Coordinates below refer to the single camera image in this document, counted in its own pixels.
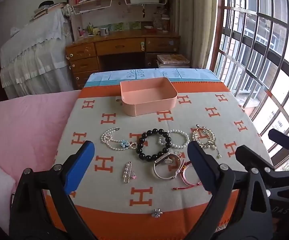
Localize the pink bed sheet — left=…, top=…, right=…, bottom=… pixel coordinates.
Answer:
left=0, top=90, right=83, bottom=207

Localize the pile of old books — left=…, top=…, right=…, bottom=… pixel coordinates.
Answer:
left=29, top=0, right=68, bottom=22

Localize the pearl necklace with blue flower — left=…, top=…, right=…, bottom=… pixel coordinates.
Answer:
left=101, top=127, right=135, bottom=152

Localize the beige curtain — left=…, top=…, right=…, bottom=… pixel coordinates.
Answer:
left=172, top=0, right=225, bottom=70

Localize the metal window grille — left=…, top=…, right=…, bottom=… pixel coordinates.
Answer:
left=209, top=0, right=289, bottom=171

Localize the pink plastic box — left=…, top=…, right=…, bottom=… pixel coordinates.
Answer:
left=120, top=77, right=178, bottom=117

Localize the black bead bracelet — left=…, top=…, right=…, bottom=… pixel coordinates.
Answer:
left=135, top=128, right=172, bottom=161

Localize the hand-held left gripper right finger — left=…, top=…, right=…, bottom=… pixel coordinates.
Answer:
left=187, top=141, right=275, bottom=240

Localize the white lace cover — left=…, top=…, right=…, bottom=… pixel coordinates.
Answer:
left=0, top=8, right=75, bottom=100

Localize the white pearl bracelet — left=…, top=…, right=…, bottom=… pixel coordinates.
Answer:
left=159, top=129, right=190, bottom=149

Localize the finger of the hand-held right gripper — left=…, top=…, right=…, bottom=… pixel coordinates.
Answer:
left=268, top=128, right=289, bottom=156
left=234, top=144, right=289, bottom=178

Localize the pearl safety pin brooch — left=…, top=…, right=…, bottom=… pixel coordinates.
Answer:
left=121, top=162, right=133, bottom=184

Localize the wooden desk with drawers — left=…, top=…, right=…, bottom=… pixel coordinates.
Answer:
left=65, top=29, right=181, bottom=91

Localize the red string bracelet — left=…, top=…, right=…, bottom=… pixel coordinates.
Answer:
left=172, top=160, right=203, bottom=191

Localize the blue tree print cloth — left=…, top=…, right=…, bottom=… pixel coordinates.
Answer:
left=86, top=68, right=222, bottom=87

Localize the orange patterned blanket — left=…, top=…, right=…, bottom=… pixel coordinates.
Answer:
left=41, top=80, right=273, bottom=240

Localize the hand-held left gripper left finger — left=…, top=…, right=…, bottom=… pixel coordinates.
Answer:
left=9, top=140, right=102, bottom=240

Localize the stack of large books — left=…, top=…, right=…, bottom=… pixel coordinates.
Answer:
left=156, top=54, right=191, bottom=69

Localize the wooden bookshelf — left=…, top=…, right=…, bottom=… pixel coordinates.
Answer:
left=66, top=0, right=177, bottom=39

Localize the white bangle watch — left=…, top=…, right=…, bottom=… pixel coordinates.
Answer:
left=154, top=152, right=185, bottom=180

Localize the gold rhinestone bracelet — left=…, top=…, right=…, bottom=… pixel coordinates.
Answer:
left=192, top=124, right=222, bottom=159

